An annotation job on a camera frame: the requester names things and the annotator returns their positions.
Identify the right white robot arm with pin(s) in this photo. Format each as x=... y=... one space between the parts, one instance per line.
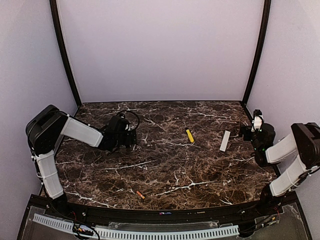
x=303 y=143

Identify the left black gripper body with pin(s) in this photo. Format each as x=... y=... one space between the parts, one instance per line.
x=132 y=137

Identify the yellow handled screwdriver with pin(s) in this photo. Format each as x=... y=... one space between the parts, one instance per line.
x=189 y=134

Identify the black front table rail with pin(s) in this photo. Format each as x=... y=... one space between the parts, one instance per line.
x=239 y=213

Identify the white slotted cable duct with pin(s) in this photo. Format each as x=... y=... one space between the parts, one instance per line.
x=129 y=231

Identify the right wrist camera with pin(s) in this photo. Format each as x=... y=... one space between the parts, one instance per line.
x=257 y=120

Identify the right black frame post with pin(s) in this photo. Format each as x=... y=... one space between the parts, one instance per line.
x=258 y=50

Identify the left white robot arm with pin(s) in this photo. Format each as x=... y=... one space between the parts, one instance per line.
x=44 y=130

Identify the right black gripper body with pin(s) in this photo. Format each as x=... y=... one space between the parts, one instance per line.
x=244 y=131

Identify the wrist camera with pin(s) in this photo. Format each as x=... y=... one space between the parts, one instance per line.
x=123 y=123
x=257 y=120

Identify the white battery cover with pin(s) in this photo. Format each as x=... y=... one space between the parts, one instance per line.
x=225 y=140

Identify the black frame post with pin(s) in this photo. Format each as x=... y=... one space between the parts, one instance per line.
x=258 y=50
x=63 y=51

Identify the orange battery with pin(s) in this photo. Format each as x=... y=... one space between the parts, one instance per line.
x=140 y=194

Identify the left black frame post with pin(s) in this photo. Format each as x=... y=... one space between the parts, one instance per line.
x=63 y=51

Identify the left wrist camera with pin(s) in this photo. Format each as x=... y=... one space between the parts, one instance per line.
x=123 y=123

